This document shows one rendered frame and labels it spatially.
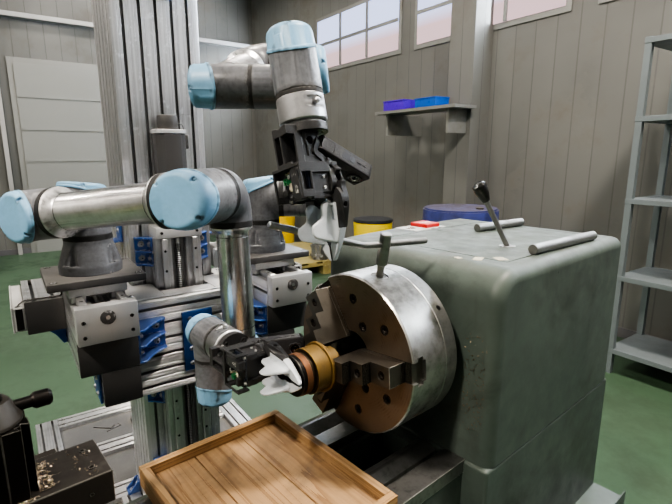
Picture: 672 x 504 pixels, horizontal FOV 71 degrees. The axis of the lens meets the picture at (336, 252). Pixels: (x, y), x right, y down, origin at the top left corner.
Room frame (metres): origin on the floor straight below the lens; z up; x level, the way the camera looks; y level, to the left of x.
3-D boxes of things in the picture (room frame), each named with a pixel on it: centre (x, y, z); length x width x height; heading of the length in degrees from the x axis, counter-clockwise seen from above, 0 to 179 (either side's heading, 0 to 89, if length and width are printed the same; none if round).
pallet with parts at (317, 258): (6.26, 0.47, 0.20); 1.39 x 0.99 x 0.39; 35
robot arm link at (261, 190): (1.49, 0.23, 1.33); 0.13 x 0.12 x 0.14; 93
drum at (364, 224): (5.44, -0.43, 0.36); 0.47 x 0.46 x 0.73; 35
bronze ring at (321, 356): (0.80, 0.04, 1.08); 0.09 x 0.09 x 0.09; 41
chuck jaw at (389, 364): (0.78, -0.07, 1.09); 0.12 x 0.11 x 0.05; 41
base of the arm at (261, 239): (1.49, 0.24, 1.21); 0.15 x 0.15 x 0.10
